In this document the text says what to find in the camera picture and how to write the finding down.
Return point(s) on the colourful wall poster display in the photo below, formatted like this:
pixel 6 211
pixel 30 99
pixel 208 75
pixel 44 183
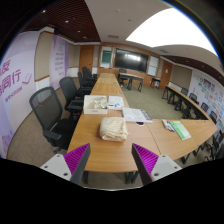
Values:
pixel 210 96

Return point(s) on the large black wall screen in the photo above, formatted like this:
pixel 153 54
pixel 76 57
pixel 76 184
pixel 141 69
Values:
pixel 131 60

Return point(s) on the brown wooden door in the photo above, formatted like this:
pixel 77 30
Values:
pixel 86 58
pixel 166 75

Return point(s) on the green booklet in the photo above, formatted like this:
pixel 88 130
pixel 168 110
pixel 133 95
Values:
pixel 180 130

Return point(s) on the large bright ceiling light panel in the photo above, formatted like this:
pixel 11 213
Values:
pixel 170 28

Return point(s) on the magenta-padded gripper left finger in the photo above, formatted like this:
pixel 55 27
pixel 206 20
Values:
pixel 58 165

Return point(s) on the small dark side table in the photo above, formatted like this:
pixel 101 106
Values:
pixel 155 80

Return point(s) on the large flat white box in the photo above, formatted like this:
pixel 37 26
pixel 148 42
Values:
pixel 135 115

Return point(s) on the black mesh office chair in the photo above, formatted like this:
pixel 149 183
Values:
pixel 68 88
pixel 46 106

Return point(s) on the wooden desk with black legs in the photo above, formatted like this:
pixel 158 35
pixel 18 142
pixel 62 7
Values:
pixel 133 76

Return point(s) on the row of black office chairs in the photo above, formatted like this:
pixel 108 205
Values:
pixel 86 76

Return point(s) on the ceiling air vent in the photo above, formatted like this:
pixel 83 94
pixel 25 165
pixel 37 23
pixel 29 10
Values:
pixel 113 36

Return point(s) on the narrow purple wall banner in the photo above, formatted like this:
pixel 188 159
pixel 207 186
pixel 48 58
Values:
pixel 59 60

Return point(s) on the group of black side chairs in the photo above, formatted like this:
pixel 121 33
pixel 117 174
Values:
pixel 213 116

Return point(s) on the cream zigzag striped towel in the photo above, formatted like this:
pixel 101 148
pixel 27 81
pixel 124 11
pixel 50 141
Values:
pixel 113 128

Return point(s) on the green and white wall board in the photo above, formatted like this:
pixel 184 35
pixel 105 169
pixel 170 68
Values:
pixel 106 56

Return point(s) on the wide purple white wall banner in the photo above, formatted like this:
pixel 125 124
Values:
pixel 13 83

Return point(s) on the white open cardboard box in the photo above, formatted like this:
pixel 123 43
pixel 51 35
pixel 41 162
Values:
pixel 95 106

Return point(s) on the white blue small package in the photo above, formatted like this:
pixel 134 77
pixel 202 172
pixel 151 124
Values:
pixel 113 106

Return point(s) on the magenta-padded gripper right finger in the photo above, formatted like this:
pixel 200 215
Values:
pixel 163 165

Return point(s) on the white marker pen pack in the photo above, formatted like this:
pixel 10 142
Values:
pixel 167 125

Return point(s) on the white printed paper sheet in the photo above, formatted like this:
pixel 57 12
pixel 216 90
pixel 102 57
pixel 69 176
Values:
pixel 116 99

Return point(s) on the curved row of wooden desks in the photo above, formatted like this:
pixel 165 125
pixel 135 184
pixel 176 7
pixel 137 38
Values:
pixel 183 98

